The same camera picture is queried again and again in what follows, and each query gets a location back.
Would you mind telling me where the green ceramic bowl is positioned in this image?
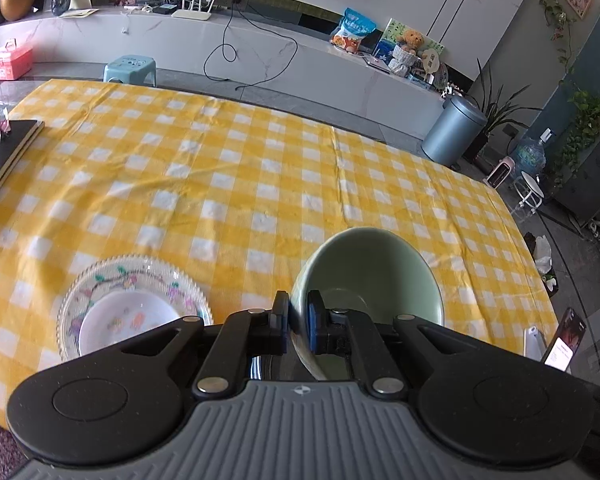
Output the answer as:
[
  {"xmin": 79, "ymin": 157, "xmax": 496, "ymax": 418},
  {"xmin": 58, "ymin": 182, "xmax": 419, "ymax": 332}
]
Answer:
[{"xmin": 288, "ymin": 226, "xmax": 445, "ymax": 382}]

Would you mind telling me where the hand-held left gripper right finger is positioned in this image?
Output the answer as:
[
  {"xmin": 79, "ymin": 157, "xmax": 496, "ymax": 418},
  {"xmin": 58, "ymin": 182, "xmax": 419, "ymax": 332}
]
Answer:
[{"xmin": 306, "ymin": 290, "xmax": 473, "ymax": 401}]

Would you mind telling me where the round paper fan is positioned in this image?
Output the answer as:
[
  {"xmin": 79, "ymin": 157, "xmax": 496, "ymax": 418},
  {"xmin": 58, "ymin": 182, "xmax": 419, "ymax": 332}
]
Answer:
[{"xmin": 420, "ymin": 51, "xmax": 442, "ymax": 86}]

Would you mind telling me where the clear glass plate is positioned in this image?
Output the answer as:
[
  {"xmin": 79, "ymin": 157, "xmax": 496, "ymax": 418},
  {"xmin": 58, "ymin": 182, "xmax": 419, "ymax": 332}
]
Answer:
[{"xmin": 56, "ymin": 255, "xmax": 214, "ymax": 361}]

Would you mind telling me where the white plastic bag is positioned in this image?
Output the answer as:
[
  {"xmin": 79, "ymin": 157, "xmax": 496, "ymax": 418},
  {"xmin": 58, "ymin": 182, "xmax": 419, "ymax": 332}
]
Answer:
[{"xmin": 532, "ymin": 235, "xmax": 556, "ymax": 276}]

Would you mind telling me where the blue water bottle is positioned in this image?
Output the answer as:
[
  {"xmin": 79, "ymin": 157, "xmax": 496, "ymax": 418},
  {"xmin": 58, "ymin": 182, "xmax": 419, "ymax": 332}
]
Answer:
[{"xmin": 512, "ymin": 137, "xmax": 548, "ymax": 181}]

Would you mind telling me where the pink space heater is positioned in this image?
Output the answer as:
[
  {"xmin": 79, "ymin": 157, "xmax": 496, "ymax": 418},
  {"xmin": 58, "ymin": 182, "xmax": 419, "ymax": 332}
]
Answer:
[{"xmin": 482, "ymin": 156, "xmax": 517, "ymax": 190}]

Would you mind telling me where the black cable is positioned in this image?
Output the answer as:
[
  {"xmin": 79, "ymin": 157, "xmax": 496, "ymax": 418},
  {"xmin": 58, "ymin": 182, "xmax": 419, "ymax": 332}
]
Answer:
[{"xmin": 203, "ymin": 7, "xmax": 299, "ymax": 92}]

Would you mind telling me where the teddy bear in basket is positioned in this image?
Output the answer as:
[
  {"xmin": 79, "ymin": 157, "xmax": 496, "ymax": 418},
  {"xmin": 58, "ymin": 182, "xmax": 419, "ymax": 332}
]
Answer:
[{"xmin": 389, "ymin": 45, "xmax": 421, "ymax": 78}]

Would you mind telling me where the blue plastic stool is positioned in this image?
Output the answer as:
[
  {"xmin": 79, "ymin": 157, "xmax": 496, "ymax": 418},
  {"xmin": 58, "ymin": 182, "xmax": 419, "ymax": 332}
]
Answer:
[{"xmin": 102, "ymin": 55, "xmax": 157, "ymax": 87}]

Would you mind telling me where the long-leaf potted plant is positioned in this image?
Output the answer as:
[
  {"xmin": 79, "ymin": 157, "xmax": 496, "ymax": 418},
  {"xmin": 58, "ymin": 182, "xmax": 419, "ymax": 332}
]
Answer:
[{"xmin": 462, "ymin": 57, "xmax": 543, "ymax": 163}]

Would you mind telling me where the white small plate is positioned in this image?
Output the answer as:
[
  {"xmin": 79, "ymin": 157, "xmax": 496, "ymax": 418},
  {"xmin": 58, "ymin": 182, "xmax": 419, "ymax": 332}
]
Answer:
[{"xmin": 78, "ymin": 288, "xmax": 183, "ymax": 357}]

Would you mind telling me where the hanging vine plant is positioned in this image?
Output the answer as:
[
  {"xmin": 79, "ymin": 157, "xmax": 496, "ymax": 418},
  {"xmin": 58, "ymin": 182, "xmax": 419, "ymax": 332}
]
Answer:
[{"xmin": 539, "ymin": 0, "xmax": 581, "ymax": 86}]

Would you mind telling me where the pink storage box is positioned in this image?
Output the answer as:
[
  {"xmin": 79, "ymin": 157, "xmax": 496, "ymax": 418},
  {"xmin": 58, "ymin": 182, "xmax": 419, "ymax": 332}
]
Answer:
[{"xmin": 0, "ymin": 42, "xmax": 33, "ymax": 81}]

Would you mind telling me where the black board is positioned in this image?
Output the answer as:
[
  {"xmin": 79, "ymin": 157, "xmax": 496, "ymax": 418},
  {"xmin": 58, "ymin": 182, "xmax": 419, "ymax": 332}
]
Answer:
[{"xmin": 0, "ymin": 119, "xmax": 46, "ymax": 221}]

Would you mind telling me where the green vine plant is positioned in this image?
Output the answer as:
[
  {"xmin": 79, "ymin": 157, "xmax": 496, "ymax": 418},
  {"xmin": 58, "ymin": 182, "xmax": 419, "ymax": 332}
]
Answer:
[{"xmin": 555, "ymin": 90, "xmax": 600, "ymax": 186}]

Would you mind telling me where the white router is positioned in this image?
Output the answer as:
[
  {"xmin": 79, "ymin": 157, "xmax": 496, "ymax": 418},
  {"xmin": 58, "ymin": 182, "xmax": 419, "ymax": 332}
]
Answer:
[{"xmin": 171, "ymin": 0, "xmax": 220, "ymax": 21}]

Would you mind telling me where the white marble tv cabinet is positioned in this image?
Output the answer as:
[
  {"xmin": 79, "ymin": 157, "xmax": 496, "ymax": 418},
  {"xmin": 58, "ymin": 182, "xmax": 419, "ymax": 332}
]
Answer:
[{"xmin": 0, "ymin": 2, "xmax": 446, "ymax": 141}]

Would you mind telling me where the yellow checked tablecloth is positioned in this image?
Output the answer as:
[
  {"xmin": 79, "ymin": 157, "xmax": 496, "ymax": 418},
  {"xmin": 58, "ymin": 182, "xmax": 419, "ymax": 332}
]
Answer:
[{"xmin": 0, "ymin": 78, "xmax": 556, "ymax": 431}]

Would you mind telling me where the white round stool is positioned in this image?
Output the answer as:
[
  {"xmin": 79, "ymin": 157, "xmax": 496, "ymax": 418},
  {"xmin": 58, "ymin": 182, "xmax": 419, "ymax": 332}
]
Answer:
[{"xmin": 511, "ymin": 172, "xmax": 546, "ymax": 216}]

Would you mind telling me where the green leaf painting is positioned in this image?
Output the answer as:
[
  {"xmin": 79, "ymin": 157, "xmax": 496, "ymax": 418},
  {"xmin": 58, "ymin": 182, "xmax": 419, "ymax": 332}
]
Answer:
[{"xmin": 372, "ymin": 17, "xmax": 445, "ymax": 68}]

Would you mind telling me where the blue snack bag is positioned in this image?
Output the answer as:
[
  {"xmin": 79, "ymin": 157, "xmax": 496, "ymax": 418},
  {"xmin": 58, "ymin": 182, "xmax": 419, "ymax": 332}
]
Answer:
[{"xmin": 330, "ymin": 8, "xmax": 377, "ymax": 54}]

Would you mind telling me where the smartphone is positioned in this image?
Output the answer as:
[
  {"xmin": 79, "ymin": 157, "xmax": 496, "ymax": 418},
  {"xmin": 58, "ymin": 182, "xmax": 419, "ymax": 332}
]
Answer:
[{"xmin": 542, "ymin": 307, "xmax": 587, "ymax": 373}]

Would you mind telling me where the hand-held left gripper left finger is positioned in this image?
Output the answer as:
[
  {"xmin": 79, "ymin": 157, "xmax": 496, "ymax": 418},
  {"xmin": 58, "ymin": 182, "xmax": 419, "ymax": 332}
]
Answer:
[{"xmin": 117, "ymin": 290, "xmax": 291, "ymax": 401}]

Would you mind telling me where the grey trash can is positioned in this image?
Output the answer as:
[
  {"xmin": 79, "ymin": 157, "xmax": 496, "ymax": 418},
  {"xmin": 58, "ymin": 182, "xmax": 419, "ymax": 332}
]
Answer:
[{"xmin": 421, "ymin": 95, "xmax": 488, "ymax": 167}]

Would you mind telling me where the brown teddy bear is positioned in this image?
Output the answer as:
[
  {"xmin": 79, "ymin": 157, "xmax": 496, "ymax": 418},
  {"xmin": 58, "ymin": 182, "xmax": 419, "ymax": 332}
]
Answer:
[{"xmin": 397, "ymin": 30, "xmax": 426, "ymax": 56}]

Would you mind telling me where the dark grey cabinet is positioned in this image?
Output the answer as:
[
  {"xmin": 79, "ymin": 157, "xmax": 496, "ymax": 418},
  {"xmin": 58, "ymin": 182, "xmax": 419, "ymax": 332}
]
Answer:
[{"xmin": 550, "ymin": 130, "xmax": 600, "ymax": 226}]

